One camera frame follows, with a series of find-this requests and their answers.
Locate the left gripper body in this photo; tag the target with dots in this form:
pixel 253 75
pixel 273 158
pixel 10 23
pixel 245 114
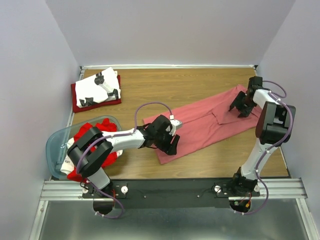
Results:
pixel 163 141

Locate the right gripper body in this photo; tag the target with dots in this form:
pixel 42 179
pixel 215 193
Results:
pixel 249 106

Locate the pink polo shirt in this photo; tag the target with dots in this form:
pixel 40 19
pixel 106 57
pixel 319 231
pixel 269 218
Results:
pixel 208 121

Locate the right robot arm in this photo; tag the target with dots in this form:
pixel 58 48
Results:
pixel 274 127

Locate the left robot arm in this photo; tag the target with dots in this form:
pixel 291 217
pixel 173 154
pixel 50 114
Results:
pixel 92 149

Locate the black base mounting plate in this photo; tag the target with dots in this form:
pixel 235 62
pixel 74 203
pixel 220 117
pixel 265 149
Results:
pixel 173 193

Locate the folded white printed t-shirt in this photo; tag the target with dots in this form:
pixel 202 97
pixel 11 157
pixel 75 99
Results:
pixel 98 87

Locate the folded dark red t-shirt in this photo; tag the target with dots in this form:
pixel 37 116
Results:
pixel 80 107

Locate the red and white t-shirt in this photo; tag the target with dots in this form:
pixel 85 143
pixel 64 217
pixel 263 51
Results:
pixel 68 167

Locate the clear plastic basket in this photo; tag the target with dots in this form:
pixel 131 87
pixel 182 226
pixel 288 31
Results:
pixel 56 145

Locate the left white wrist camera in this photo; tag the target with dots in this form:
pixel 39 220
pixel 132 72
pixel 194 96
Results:
pixel 174 125

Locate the aluminium frame rail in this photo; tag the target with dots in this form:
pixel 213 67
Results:
pixel 278 188

